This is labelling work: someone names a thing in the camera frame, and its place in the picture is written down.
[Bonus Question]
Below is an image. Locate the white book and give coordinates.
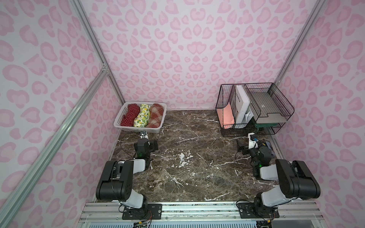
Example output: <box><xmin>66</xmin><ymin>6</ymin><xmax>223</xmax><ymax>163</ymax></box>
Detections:
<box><xmin>233</xmin><ymin>85</ymin><xmax>250</xmax><ymax>128</ymax></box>

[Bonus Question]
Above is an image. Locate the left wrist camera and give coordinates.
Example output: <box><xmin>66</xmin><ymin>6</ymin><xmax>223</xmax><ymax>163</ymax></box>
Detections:
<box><xmin>140</xmin><ymin>131</ymin><xmax>149</xmax><ymax>141</ymax></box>

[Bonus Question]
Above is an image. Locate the white plastic basket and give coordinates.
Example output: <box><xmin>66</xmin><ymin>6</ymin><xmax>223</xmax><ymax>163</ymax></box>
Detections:
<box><xmin>114</xmin><ymin>101</ymin><xmax>167</xmax><ymax>134</ymax></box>

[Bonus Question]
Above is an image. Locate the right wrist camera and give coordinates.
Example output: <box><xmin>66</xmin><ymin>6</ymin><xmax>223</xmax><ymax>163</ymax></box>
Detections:
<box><xmin>248</xmin><ymin>133</ymin><xmax>258</xmax><ymax>150</ymax></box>

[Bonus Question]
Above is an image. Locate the black wire desk organizer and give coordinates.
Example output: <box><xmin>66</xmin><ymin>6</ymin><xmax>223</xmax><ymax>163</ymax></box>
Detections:
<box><xmin>215</xmin><ymin>83</ymin><xmax>295</xmax><ymax>137</ymax></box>

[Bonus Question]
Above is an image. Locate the red plaid skirt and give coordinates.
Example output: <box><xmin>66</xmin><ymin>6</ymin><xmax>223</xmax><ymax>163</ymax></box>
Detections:
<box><xmin>146</xmin><ymin>103</ymin><xmax>164</xmax><ymax>128</ymax></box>

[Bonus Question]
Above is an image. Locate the lemon print skirt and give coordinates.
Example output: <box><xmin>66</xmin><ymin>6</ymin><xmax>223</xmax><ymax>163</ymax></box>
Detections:
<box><xmin>134</xmin><ymin>104</ymin><xmax>151</xmax><ymax>127</ymax></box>

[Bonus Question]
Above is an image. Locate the aluminium frame rail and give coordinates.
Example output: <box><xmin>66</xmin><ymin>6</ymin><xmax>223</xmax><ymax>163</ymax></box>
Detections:
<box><xmin>76</xmin><ymin>200</ymin><xmax>327</xmax><ymax>228</ymax></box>

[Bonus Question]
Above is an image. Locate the grey paper tray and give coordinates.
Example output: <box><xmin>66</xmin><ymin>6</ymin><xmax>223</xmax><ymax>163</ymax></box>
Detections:
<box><xmin>251</xmin><ymin>92</ymin><xmax>290</xmax><ymax>124</ymax></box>

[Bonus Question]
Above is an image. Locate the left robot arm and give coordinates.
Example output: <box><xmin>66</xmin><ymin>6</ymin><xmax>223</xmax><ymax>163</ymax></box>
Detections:
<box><xmin>96</xmin><ymin>138</ymin><xmax>158</xmax><ymax>213</ymax></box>

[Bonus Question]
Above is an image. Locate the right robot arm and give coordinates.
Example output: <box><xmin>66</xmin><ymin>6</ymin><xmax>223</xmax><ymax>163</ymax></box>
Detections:
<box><xmin>237</xmin><ymin>134</ymin><xmax>321</xmax><ymax>208</ymax></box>

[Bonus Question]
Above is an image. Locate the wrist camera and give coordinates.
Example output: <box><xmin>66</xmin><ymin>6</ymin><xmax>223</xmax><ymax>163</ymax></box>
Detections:
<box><xmin>248</xmin><ymin>133</ymin><xmax>258</xmax><ymax>150</ymax></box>
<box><xmin>140</xmin><ymin>131</ymin><xmax>149</xmax><ymax>141</ymax></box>

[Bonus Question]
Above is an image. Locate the red polka dot skirt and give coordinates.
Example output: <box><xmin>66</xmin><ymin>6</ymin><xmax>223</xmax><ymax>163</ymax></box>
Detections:
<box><xmin>120</xmin><ymin>104</ymin><xmax>140</xmax><ymax>127</ymax></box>

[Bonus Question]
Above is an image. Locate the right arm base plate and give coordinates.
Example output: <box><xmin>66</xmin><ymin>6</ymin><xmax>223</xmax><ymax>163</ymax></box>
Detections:
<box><xmin>236</xmin><ymin>201</ymin><xmax>280</xmax><ymax>219</ymax></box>

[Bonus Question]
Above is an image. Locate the pink folder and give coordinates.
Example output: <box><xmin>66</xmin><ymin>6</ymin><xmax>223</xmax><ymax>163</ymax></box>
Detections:
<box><xmin>222</xmin><ymin>103</ymin><xmax>235</xmax><ymax>129</ymax></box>

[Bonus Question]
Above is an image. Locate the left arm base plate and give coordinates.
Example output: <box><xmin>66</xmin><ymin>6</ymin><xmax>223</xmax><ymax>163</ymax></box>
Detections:
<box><xmin>122</xmin><ymin>202</ymin><xmax>163</xmax><ymax>220</ymax></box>

